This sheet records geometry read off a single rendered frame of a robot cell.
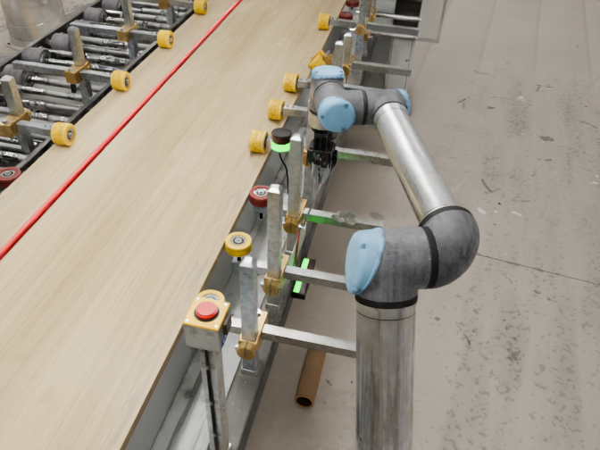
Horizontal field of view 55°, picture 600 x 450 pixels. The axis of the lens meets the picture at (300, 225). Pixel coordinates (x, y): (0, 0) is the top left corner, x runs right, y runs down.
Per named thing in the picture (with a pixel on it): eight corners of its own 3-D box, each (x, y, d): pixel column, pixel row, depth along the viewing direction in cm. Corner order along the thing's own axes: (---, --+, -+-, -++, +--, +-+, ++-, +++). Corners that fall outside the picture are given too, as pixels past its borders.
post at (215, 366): (232, 447, 142) (223, 329, 113) (225, 466, 138) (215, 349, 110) (214, 444, 143) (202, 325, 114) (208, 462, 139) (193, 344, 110)
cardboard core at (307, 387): (328, 339, 248) (314, 398, 225) (327, 351, 253) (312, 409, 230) (310, 336, 249) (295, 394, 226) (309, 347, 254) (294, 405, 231)
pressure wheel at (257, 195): (275, 212, 199) (276, 186, 192) (269, 227, 193) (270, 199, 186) (253, 209, 200) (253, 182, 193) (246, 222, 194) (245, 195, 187)
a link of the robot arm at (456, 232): (509, 252, 99) (404, 78, 150) (439, 255, 97) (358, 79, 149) (492, 297, 106) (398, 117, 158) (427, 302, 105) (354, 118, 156)
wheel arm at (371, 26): (418, 33, 297) (419, 27, 294) (418, 36, 294) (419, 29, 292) (323, 21, 304) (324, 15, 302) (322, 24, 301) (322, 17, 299)
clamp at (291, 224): (306, 211, 197) (307, 199, 194) (297, 235, 187) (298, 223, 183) (290, 208, 198) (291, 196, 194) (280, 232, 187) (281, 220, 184)
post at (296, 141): (298, 252, 200) (304, 132, 169) (295, 259, 197) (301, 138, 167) (288, 250, 200) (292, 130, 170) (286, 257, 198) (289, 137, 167)
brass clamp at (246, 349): (270, 324, 160) (270, 312, 157) (256, 362, 150) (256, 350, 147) (248, 320, 161) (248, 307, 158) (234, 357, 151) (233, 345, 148)
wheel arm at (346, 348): (361, 352, 154) (362, 341, 151) (359, 362, 151) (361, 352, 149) (207, 320, 160) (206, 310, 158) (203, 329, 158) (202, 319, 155)
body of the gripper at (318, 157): (304, 167, 169) (306, 130, 161) (311, 152, 175) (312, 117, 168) (330, 170, 167) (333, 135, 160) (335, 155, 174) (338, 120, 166)
